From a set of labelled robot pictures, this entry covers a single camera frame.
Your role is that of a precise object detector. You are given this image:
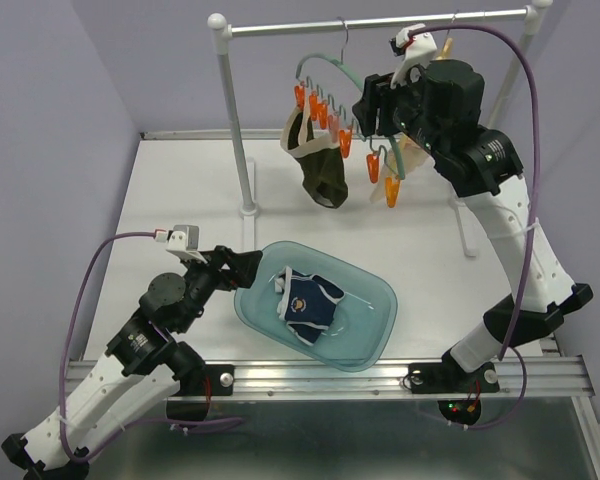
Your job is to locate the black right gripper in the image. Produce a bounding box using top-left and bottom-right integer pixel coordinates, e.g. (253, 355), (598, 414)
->
(355, 59), (449, 159)

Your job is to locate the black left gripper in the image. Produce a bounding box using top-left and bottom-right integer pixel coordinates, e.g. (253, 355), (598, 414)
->
(177, 244), (264, 332)

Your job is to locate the green clip hanger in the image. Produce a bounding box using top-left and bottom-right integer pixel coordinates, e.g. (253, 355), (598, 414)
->
(294, 16), (406, 181)

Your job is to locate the beige underwear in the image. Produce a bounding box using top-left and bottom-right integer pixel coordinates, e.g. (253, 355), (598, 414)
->
(367, 134), (429, 208)

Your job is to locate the navy blue underwear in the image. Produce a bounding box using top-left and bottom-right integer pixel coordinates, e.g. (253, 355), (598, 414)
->
(274, 266), (345, 346)

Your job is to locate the olive green underwear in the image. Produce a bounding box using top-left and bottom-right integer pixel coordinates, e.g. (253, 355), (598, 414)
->
(280, 107), (349, 209)

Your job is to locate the yellow clip hanger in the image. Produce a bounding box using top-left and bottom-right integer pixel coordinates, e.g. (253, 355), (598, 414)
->
(436, 30), (454, 60)

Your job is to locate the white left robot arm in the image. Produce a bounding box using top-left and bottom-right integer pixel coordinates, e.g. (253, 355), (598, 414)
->
(1, 246), (263, 479)

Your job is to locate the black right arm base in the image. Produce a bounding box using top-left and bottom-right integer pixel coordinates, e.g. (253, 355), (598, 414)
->
(402, 362), (500, 426)

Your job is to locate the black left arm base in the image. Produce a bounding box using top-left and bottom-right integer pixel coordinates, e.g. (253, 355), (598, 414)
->
(166, 363), (235, 422)

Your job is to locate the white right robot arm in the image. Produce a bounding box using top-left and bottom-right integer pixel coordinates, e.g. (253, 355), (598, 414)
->
(353, 60), (593, 390)

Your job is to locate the translucent blue plastic basin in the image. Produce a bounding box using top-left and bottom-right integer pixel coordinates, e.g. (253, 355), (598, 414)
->
(234, 241), (398, 372)

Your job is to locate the white metal clothes rack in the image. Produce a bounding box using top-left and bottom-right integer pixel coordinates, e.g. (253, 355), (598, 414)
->
(206, 0), (554, 260)

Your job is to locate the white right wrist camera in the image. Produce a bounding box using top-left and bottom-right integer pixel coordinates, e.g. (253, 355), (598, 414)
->
(390, 23), (438, 89)

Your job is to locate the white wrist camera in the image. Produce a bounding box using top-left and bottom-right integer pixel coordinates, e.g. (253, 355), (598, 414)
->
(390, 23), (438, 89)
(154, 224), (204, 262)

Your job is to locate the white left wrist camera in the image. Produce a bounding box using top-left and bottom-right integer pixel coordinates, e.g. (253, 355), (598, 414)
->
(154, 224), (204, 262)

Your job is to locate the aluminium mounting rail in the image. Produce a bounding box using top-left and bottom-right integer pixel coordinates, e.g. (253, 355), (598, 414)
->
(59, 355), (595, 401)

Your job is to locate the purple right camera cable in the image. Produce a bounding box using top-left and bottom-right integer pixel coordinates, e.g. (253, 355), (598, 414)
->
(414, 24), (540, 431)

